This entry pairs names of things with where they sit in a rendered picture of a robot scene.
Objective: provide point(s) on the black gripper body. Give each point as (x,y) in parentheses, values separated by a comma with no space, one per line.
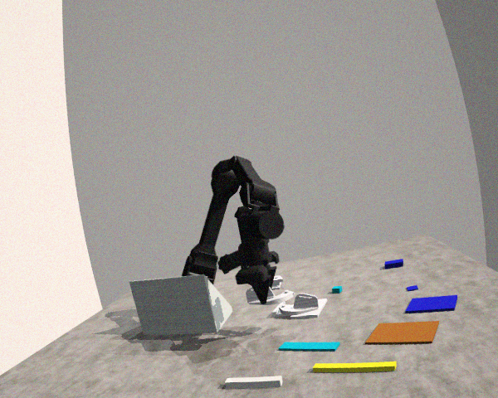
(258,257)

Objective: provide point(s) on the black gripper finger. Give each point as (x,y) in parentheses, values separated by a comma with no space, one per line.
(261,289)
(271,271)

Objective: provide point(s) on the orange flat plate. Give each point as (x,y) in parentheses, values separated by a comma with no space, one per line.
(403,333)

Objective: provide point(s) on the cyan flat bar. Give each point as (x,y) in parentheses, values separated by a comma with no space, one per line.
(309,346)

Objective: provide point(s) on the yellow flat bar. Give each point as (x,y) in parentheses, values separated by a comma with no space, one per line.
(355,367)

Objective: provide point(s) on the blue flat plate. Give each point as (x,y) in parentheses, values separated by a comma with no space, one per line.
(432,304)

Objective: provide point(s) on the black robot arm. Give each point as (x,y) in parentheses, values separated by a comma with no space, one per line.
(261,221)

